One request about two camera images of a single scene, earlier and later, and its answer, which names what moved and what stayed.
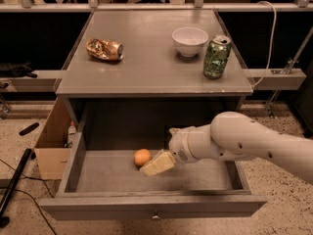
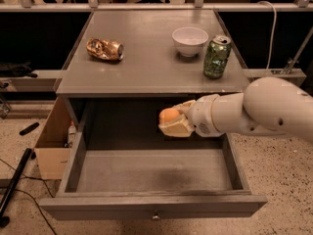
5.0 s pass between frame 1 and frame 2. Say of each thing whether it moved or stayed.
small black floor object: stayed
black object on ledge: stayed
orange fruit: moved
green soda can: stayed
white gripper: moved
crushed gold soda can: stayed
